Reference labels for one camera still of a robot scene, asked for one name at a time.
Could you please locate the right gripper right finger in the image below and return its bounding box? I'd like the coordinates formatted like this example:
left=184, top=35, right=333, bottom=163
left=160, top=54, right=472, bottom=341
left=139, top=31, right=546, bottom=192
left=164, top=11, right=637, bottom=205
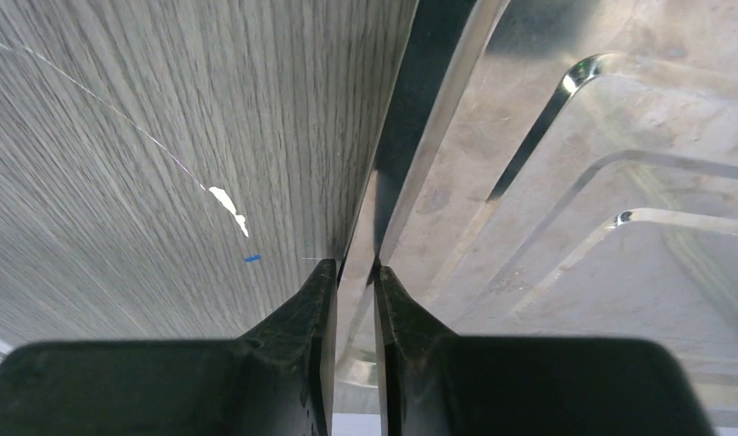
left=374, top=266, right=713, bottom=435

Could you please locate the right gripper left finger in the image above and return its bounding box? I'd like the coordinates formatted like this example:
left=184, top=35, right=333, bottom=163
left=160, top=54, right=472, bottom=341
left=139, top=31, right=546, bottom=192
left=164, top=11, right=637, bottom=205
left=0, top=259, right=338, bottom=435

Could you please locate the metal tray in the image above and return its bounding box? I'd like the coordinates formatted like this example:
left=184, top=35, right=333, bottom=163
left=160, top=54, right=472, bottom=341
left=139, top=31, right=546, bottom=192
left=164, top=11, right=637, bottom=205
left=334, top=1, right=738, bottom=435

